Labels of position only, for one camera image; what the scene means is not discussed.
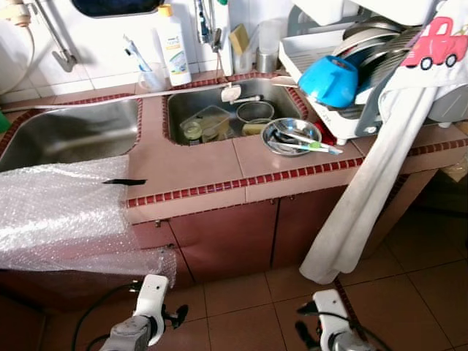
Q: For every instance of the white detergent bottle yellow cap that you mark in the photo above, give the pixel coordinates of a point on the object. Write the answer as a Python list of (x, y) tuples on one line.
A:
[(175, 55)]

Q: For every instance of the white dish rack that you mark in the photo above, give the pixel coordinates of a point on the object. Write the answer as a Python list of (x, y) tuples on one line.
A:
[(307, 51)]

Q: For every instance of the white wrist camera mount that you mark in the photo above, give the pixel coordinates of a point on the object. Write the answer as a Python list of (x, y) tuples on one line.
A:
[(330, 314), (152, 300)]

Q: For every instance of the white chopstick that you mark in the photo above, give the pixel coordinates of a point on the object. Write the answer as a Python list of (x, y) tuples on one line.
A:
[(300, 137), (314, 147)]

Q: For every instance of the clear bubble wrap sheet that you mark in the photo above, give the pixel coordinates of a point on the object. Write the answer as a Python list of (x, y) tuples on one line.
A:
[(58, 219)]

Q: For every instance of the steel sink basin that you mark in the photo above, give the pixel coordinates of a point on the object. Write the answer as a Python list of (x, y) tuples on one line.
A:
[(66, 135), (197, 95)]

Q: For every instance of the small glass jar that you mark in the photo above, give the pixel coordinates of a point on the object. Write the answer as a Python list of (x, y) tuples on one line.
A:
[(192, 131)]

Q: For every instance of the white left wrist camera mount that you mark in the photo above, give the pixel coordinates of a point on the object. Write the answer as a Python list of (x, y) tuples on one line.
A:
[(152, 300)]

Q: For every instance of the round steel bowl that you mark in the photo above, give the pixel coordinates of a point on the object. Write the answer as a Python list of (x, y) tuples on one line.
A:
[(292, 150)]

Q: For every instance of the red-brown cabinet door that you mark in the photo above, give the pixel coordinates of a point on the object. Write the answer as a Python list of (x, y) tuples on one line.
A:
[(303, 227), (223, 238)]

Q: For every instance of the small steel cup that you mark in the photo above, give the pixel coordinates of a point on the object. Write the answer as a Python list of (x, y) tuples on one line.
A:
[(266, 61)]

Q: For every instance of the black tape strip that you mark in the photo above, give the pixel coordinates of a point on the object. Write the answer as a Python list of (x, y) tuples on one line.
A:
[(124, 181)]

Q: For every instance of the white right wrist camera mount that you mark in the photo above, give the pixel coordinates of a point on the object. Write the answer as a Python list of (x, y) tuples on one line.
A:
[(330, 314)]

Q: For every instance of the dark blue tray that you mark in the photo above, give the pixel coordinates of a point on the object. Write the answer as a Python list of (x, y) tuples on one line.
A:
[(117, 7)]

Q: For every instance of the clear glass container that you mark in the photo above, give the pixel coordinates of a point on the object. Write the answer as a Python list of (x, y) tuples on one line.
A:
[(216, 121)]

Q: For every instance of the white towel with red truck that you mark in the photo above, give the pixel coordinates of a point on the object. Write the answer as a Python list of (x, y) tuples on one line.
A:
[(365, 183)]

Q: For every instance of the yellow sponge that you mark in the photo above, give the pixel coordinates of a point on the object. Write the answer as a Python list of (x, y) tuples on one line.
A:
[(239, 38)]

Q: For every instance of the steel pot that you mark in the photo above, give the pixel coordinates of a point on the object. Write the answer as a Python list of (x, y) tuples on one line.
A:
[(254, 111)]

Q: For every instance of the chrome wall faucet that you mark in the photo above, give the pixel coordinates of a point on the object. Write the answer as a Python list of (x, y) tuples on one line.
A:
[(55, 40)]

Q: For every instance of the chrome sink tap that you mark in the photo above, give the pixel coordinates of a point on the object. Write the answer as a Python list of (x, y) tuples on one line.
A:
[(207, 25)]

